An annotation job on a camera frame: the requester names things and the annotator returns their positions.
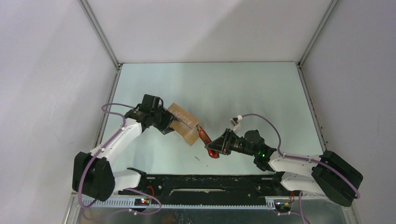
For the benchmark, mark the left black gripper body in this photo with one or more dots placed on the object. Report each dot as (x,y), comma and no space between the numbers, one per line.
(162,119)

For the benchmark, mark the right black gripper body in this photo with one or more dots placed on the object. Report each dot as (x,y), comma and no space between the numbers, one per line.
(234,143)

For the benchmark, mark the red black utility knife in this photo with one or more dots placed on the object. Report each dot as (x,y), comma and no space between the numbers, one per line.
(206,140)

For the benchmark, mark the brown cardboard express box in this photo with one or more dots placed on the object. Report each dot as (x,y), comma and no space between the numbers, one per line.
(184,124)

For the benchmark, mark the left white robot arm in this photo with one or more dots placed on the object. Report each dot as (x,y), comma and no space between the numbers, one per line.
(93,173)

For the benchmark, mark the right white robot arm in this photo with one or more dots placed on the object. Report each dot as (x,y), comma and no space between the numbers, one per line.
(325,174)

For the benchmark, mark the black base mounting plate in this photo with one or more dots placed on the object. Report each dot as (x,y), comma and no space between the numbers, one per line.
(214,189)

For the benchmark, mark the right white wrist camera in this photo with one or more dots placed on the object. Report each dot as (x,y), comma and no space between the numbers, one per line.
(235,121)

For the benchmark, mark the grey slotted cable duct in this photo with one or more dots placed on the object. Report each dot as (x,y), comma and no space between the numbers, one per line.
(138,203)

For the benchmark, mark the left aluminium frame post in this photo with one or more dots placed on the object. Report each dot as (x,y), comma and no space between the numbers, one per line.
(93,20)

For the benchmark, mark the aluminium frame post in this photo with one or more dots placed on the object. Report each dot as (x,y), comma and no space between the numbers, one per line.
(93,20)
(318,31)

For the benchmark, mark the right aluminium frame post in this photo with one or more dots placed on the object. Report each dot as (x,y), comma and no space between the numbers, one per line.
(318,31)

